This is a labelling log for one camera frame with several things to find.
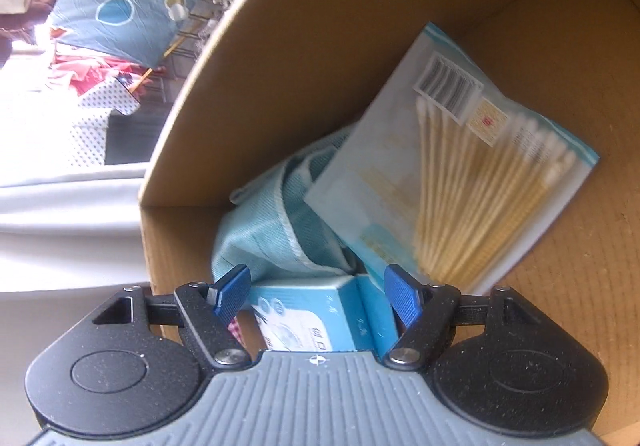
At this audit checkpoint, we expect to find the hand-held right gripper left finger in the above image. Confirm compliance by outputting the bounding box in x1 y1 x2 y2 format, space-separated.
92 264 253 371

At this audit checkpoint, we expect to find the white polka-dot cloth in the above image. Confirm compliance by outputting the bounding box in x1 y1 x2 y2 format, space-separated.
67 76 142 168

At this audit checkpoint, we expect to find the cotton swab packet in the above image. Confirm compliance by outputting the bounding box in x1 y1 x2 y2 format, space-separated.
303 22 601 295

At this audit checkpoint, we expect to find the small blue carton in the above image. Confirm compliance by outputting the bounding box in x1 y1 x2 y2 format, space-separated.
247 273 401 360

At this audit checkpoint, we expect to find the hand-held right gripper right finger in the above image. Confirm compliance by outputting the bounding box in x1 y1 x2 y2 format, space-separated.
382 264 542 371

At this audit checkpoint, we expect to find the white curtain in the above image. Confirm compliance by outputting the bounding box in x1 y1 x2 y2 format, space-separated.
0 160 167 293

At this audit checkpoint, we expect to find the teal towel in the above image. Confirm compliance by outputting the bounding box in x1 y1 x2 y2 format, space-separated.
210 126 367 285

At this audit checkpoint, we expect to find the pink hanging garment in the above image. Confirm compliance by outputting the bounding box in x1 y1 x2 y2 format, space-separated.
47 52 167 100

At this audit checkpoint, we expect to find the brown cardboard box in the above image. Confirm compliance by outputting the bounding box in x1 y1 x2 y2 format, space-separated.
137 0 640 438

